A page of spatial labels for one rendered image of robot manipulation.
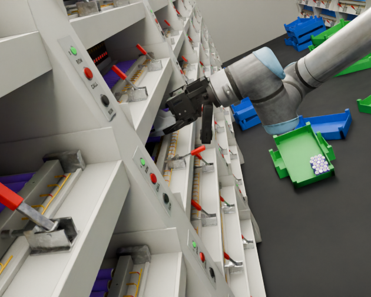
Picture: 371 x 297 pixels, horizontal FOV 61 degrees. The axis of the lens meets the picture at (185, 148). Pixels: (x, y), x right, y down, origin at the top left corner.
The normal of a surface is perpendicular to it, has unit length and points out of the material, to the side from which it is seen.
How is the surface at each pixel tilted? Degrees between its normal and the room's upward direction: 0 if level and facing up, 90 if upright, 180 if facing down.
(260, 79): 90
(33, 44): 106
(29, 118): 90
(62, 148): 90
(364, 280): 0
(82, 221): 16
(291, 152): 28
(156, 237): 90
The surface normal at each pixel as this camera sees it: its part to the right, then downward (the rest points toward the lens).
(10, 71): 0.98, -0.13
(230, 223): -0.18, -0.88
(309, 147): -0.41, -0.50
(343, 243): -0.44, -0.81
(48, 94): -0.05, 0.46
